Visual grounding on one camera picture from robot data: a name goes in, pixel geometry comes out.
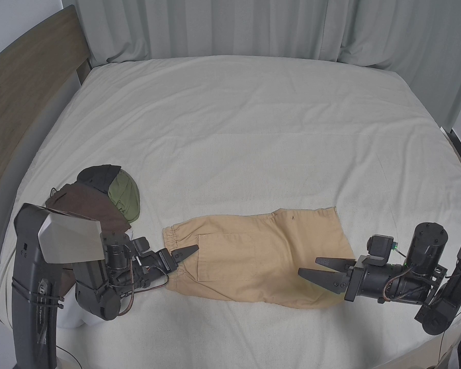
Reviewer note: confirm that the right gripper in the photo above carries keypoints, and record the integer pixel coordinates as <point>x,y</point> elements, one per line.
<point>380,283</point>

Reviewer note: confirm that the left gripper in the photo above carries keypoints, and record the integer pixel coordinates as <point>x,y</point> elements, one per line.
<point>163,261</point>

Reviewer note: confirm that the tan shorts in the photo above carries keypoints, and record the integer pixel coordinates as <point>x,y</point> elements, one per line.
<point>253,260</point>

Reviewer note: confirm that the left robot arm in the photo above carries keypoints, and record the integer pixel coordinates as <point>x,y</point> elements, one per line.
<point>34,283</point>

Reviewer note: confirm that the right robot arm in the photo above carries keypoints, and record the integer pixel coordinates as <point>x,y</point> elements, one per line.
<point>426,248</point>

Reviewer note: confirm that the bed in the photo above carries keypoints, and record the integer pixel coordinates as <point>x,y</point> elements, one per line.
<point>253,129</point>

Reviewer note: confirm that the olive green garment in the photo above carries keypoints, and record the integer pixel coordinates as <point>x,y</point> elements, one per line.
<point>125,194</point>

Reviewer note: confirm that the dark brown garment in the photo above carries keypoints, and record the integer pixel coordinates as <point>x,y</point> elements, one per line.
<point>92,210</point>

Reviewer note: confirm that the black garment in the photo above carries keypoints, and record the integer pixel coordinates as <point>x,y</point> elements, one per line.
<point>98,175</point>

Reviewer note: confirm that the white garment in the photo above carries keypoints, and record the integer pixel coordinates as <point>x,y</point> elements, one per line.
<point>71,317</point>

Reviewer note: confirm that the pale green curtain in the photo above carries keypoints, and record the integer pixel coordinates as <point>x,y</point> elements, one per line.
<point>407,33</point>
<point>196,14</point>

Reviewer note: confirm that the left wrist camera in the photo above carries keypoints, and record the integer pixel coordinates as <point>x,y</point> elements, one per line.
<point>142,244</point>

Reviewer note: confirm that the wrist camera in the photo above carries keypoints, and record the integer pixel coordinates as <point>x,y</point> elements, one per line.
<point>380,244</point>
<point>142,244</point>

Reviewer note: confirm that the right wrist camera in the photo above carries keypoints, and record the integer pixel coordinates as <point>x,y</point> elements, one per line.
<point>380,244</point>

